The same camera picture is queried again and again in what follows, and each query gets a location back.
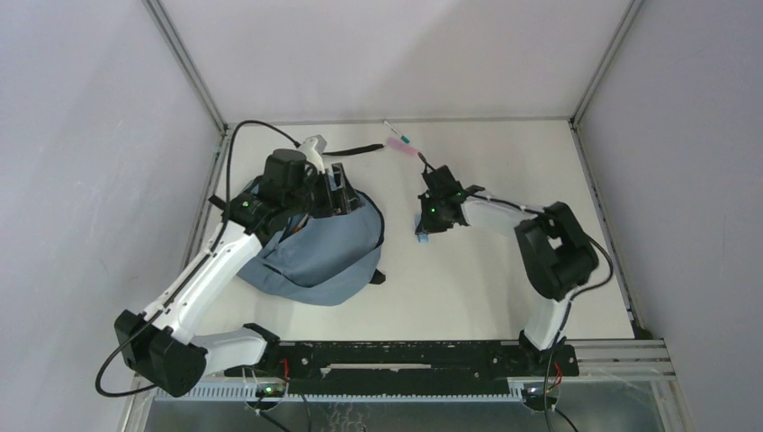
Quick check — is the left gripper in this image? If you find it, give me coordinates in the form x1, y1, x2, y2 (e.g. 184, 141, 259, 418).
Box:
284, 163, 364, 219

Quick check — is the blue student backpack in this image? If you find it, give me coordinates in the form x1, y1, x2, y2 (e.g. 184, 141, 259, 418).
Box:
210, 172, 385, 306

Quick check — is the teal capped marker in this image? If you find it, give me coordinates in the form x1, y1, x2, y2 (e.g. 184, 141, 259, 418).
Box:
382, 120, 410, 145

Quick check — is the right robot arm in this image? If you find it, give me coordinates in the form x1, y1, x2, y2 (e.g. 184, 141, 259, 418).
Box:
416, 164, 611, 374

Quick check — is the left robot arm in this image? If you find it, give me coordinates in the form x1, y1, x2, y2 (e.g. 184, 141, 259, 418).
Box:
114, 135, 360, 397

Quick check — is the pink eraser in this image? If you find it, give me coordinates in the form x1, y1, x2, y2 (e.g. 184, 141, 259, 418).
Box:
385, 137, 419, 159

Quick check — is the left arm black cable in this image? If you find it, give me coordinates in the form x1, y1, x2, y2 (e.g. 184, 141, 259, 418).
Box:
94, 119, 302, 399

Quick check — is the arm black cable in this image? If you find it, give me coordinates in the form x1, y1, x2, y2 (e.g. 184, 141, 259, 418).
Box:
417, 151, 615, 432
94, 119, 302, 399

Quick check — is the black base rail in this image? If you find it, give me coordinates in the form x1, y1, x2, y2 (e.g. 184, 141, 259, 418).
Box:
223, 340, 579, 398

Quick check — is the aluminium frame profile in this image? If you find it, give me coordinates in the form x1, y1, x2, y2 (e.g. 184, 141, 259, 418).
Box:
141, 0, 230, 141

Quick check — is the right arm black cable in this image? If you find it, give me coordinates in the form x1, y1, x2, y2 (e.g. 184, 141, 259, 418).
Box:
417, 151, 615, 432

